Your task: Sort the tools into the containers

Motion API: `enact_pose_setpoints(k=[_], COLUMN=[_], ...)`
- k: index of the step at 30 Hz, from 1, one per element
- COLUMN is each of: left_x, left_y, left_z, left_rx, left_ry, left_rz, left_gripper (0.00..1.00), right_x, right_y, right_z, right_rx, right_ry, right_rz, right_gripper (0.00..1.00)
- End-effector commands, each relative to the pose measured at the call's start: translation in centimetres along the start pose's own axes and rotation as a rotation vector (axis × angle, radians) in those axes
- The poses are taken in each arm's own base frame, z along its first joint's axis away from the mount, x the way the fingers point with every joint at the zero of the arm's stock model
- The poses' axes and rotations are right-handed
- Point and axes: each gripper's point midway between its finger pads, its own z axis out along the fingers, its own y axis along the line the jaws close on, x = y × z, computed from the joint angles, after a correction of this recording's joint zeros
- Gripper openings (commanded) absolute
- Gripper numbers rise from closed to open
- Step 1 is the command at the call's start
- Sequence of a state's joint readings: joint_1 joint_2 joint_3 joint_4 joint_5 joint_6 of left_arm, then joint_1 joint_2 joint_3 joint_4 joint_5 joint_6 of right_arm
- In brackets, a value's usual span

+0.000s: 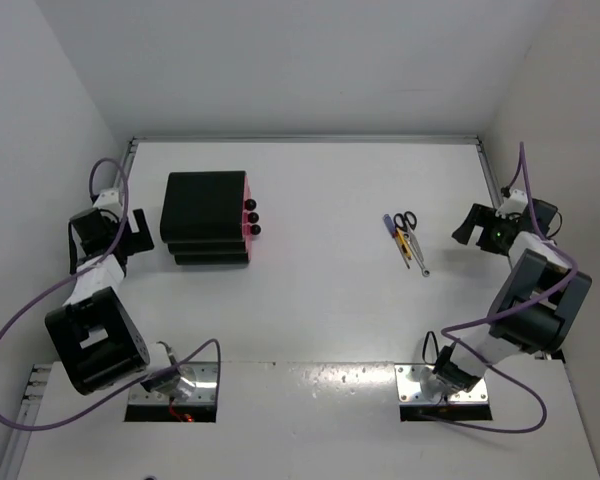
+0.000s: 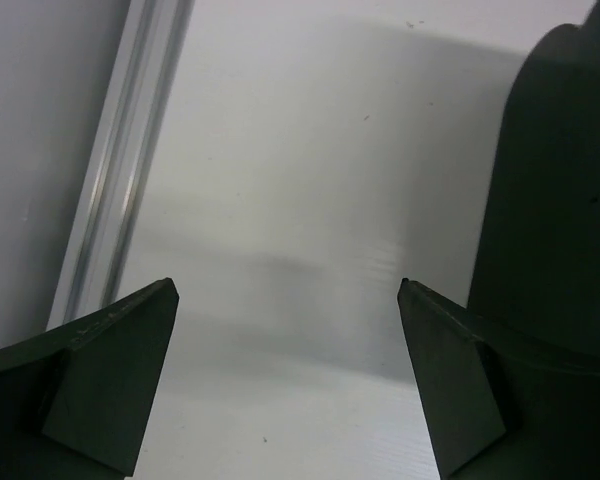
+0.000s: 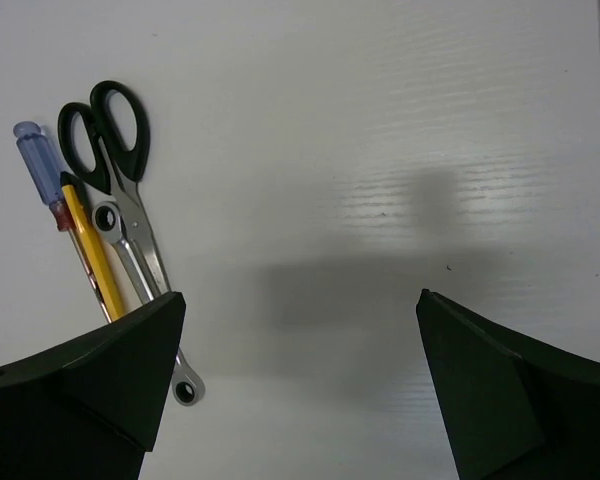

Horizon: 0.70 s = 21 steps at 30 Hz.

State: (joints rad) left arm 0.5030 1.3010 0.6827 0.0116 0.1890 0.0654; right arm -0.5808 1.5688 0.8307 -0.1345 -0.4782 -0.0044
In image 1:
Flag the black drawer cabinet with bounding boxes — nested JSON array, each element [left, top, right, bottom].
[[159, 170, 249, 266]]

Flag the black handled scissors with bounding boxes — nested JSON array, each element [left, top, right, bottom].
[[393, 211, 418, 232]]

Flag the pink bottom drawer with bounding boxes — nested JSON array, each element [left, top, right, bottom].
[[244, 224, 262, 264]]

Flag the pink drawer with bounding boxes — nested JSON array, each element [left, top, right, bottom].
[[244, 224, 262, 264], [246, 212, 259, 224], [243, 175, 257, 212]]

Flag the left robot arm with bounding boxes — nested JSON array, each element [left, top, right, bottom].
[[45, 208, 154, 395]]

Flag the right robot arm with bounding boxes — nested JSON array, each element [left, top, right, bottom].
[[429, 192, 592, 397]]

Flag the silver wrench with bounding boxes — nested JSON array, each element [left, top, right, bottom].
[[409, 234, 430, 277]]

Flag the pink middle drawer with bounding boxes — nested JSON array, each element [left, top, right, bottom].
[[246, 212, 259, 224]]

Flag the pink top drawer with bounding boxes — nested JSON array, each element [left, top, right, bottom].
[[243, 175, 257, 212]]

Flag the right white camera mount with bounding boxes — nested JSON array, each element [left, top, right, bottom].
[[495, 189, 528, 219]]

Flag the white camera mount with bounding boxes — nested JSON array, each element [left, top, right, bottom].
[[93, 188, 123, 216], [495, 189, 528, 219]]

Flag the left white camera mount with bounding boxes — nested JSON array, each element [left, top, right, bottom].
[[93, 188, 123, 216]]

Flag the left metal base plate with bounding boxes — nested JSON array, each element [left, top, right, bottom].
[[127, 362, 218, 407]]

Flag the metal base plate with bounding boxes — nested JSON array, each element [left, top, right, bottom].
[[394, 364, 489, 406], [127, 362, 218, 407]]

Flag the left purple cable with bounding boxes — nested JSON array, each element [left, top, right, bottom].
[[0, 157, 222, 432]]

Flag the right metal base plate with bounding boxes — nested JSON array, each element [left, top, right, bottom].
[[394, 364, 489, 406]]

